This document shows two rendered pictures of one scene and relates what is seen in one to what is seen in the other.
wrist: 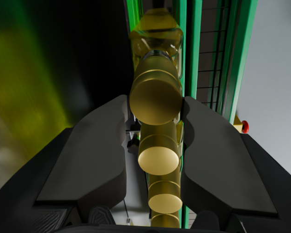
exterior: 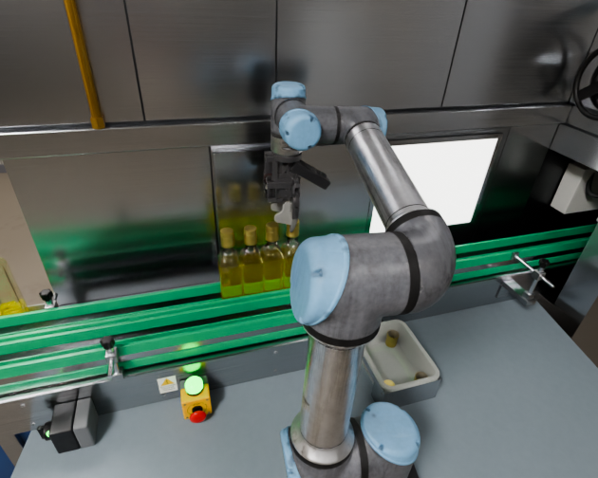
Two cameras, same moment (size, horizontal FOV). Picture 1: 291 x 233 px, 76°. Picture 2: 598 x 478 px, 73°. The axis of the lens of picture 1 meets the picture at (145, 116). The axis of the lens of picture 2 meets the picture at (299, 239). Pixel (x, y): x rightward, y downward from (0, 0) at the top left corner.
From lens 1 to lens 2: 1.02 m
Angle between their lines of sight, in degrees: 66
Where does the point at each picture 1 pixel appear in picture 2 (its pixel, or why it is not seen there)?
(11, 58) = not seen: hidden behind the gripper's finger
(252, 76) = (256, 414)
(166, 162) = (272, 226)
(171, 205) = (250, 229)
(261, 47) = (287, 410)
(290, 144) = not seen: outside the picture
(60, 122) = (260, 225)
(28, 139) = (267, 208)
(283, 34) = not seen: hidden behind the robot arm
